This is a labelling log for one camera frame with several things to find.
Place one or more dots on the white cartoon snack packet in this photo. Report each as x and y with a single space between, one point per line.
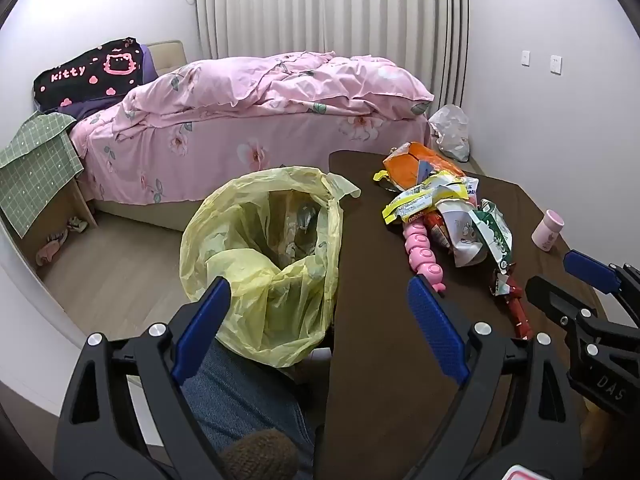
465 240

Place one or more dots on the white sneaker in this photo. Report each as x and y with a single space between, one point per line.
57 238
77 224

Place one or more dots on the green white snack packet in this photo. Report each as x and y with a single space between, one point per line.
495 235

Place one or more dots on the white wall switch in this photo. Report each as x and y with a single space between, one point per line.
524 58

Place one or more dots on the green checked cloth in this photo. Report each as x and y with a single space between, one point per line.
35 170

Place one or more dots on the long red wrapper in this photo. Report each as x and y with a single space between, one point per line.
515 306

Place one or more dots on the bed with pink floral sheet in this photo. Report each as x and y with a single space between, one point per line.
225 145

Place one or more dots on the black Hello Kitty pillow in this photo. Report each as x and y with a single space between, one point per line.
75 77

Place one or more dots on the white wall socket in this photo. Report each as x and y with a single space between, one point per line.
556 64

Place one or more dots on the small pink cup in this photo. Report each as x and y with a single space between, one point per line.
547 232

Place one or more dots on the beige headboard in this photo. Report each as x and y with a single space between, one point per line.
167 57

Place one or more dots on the red snack packet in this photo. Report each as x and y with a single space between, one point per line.
437 228

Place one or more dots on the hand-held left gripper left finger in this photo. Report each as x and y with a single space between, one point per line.
200 332

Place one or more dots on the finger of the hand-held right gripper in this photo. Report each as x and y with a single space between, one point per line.
590 267
550 297

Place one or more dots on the pink slipper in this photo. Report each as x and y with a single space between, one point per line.
49 252

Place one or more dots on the pink caterpillar toy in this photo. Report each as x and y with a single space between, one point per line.
425 260

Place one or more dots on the pink floral duvet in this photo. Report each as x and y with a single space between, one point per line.
300 85

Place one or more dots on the wooden bedside table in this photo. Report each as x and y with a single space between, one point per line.
85 205

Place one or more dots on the white pleated curtain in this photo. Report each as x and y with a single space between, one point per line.
325 10

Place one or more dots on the person's leg in jeans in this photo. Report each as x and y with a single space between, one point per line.
240 410

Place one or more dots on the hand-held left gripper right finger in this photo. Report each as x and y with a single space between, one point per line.
435 332

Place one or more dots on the white plastic bag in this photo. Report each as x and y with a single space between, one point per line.
450 130

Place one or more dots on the yellow white snack packet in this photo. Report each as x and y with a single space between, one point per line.
425 195

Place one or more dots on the orange snack packet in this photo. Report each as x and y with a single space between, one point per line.
410 165

